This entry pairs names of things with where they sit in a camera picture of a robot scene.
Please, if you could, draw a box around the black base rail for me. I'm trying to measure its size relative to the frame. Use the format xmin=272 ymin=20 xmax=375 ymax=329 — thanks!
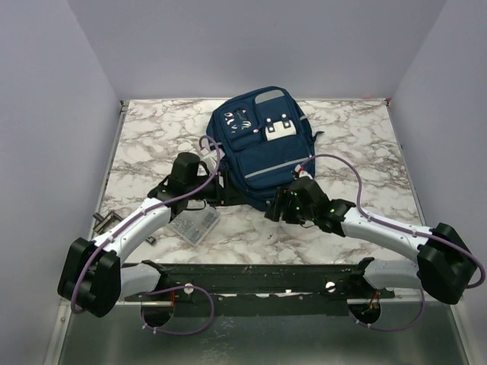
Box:
xmin=123 ymin=259 xmax=394 ymax=318

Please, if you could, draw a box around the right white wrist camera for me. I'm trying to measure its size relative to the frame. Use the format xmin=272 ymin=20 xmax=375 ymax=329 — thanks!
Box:
xmin=292 ymin=164 xmax=314 ymax=179

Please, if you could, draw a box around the clear plastic parts box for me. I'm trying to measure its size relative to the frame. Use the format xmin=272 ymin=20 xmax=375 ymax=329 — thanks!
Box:
xmin=168 ymin=207 xmax=220 ymax=246

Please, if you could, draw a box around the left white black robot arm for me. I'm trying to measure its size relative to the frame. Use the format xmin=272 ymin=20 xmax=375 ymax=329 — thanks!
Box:
xmin=57 ymin=148 xmax=232 ymax=317

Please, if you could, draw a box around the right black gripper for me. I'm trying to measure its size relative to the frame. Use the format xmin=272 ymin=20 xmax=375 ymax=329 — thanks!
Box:
xmin=265 ymin=186 xmax=316 ymax=224

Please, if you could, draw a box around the navy blue student backpack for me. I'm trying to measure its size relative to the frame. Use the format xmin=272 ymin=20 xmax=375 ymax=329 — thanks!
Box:
xmin=206 ymin=86 xmax=323 ymax=211

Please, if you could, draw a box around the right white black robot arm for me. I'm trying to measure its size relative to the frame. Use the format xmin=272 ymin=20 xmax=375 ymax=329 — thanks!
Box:
xmin=265 ymin=177 xmax=476 ymax=305

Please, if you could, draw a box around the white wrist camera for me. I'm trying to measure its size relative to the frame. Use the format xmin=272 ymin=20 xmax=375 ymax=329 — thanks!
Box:
xmin=202 ymin=148 xmax=224 ymax=170
xmin=292 ymin=164 xmax=314 ymax=179

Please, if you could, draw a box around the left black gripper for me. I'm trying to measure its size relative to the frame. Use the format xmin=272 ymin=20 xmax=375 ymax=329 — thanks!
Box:
xmin=187 ymin=170 xmax=249 ymax=207

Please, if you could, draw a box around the metal table clamp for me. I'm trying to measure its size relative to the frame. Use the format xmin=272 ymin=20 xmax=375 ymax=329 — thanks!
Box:
xmin=92 ymin=211 xmax=158 ymax=246

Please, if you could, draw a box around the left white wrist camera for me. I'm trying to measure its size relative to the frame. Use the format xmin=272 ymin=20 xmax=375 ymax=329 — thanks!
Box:
xmin=202 ymin=148 xmax=224 ymax=170

